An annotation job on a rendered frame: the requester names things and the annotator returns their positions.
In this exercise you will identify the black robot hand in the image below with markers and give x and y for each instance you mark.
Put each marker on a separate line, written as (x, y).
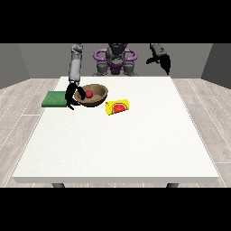
(71, 92)
(164, 62)

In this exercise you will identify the brown wooden bowl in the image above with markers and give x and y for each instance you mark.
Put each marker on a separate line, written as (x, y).
(93, 96)

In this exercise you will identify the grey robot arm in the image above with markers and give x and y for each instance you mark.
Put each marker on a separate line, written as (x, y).
(157, 49)
(75, 66)

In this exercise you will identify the green square pad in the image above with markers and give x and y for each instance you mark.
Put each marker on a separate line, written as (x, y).
(54, 99)

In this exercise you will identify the small red ball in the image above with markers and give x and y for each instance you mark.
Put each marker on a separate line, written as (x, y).
(89, 94)

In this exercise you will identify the yellow cup with melon print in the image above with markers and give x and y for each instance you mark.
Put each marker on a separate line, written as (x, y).
(117, 107)

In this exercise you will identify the grey robot trunk purple rings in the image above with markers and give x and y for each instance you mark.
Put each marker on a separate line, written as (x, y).
(115, 61)

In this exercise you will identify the dark table leg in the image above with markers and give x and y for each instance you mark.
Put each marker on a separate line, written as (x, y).
(58, 185)
(172, 185)

